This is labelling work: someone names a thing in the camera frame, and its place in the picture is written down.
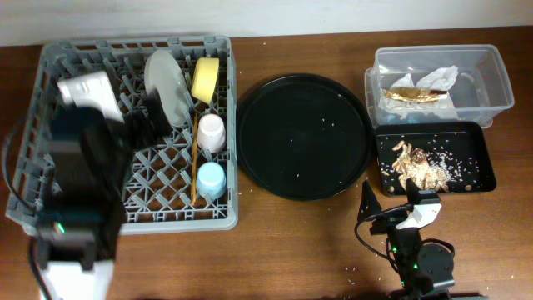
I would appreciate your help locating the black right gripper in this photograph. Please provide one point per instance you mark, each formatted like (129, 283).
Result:
(375, 207)

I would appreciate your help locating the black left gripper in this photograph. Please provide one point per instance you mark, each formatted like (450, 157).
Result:
(138, 122)

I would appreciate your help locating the wooden chopstick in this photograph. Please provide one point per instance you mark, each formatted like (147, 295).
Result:
(194, 162)

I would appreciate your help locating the white round plate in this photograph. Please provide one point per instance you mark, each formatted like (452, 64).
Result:
(163, 74)

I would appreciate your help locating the pink cup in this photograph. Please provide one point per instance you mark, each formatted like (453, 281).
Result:
(211, 133)

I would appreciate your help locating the yellow bowl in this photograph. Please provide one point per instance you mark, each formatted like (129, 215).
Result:
(205, 79)

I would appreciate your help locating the blue cup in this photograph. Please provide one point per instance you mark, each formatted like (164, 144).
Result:
(211, 180)

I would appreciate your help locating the white tissue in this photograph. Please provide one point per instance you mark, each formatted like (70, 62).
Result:
(442, 79)

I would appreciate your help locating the gold coffee sachet wrapper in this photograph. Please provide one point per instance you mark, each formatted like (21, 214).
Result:
(414, 94)

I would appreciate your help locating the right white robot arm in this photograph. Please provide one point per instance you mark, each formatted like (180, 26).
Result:
(424, 266)

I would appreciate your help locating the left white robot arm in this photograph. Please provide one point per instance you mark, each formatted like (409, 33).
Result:
(73, 251)

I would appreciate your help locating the grey dishwasher rack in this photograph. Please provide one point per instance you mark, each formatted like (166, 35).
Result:
(157, 196)

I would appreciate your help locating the rice and nutshell pile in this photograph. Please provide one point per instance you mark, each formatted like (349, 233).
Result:
(432, 167)

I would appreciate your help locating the black rectangular tray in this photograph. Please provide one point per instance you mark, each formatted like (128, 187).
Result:
(463, 138)

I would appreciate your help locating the round black tray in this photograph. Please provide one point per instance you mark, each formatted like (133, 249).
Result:
(303, 137)

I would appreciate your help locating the clear plastic bin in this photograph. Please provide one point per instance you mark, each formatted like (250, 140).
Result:
(482, 88)

